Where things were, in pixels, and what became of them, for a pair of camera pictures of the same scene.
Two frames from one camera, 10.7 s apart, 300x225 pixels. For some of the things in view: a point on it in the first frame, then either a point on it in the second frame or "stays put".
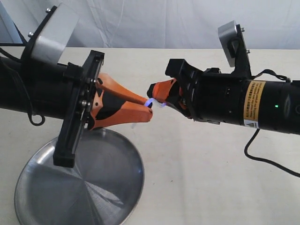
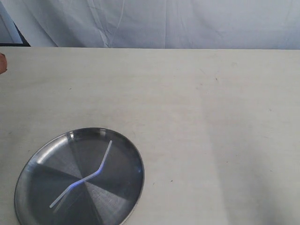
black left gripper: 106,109 -> 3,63
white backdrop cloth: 268,24 stays put
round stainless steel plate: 103,188 stays put
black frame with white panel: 11,35 stays put
